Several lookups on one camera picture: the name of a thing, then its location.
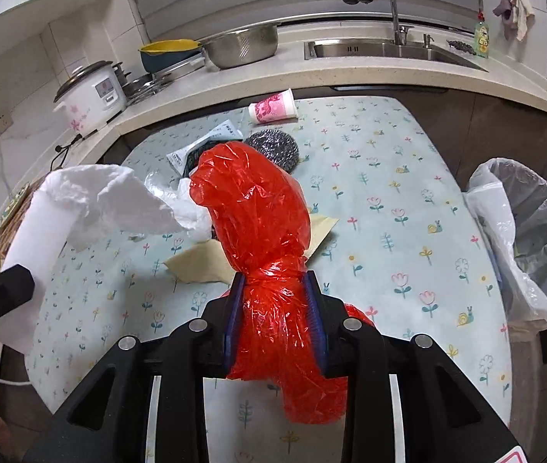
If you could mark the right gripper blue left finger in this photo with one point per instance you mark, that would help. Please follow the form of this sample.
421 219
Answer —
233 318

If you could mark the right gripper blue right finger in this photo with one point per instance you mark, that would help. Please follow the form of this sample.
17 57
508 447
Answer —
315 319

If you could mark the beige paper bag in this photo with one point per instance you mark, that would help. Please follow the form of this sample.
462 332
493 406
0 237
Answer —
320 227
202 263

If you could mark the white foam block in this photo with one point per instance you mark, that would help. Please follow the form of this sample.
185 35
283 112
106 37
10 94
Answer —
36 246

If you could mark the red plastic bag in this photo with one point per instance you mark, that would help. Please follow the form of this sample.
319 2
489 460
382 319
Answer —
261 219

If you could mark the steel wool scrubber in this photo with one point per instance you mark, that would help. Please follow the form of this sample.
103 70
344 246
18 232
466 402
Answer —
277 146

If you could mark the white green milk carton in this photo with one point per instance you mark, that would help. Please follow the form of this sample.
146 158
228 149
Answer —
186 160

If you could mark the pink white paper cup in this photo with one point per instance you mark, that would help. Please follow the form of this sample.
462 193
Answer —
277 107

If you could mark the clear plastic bag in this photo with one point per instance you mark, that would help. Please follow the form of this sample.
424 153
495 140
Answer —
194 219

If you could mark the trash bin with liner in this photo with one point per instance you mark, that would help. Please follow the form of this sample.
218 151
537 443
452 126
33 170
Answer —
509 201

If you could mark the checkered wooden cutting board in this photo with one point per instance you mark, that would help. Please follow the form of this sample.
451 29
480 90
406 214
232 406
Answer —
14 213

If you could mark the floral pale green tablecloth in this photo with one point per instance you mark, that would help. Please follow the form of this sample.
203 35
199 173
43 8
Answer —
404 250

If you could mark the white floral rice cooker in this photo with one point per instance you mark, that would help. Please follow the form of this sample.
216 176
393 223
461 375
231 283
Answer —
90 97

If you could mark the round steel steamer rack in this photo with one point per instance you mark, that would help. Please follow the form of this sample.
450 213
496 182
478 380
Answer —
142 88

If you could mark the steel colander bowl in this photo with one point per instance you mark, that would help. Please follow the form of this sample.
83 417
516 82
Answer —
242 46

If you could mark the yellow blue plastic basin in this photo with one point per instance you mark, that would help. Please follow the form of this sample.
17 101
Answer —
157 56

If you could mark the stainless steel sink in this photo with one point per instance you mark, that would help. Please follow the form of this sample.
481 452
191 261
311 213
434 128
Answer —
324 49

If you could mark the dark scouring pad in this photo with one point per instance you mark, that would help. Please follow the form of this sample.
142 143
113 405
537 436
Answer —
462 47

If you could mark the green dish soap bottle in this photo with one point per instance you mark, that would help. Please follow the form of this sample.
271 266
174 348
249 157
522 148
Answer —
481 36

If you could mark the hanging purple beige cloths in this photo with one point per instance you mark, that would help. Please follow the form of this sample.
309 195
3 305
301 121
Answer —
517 17

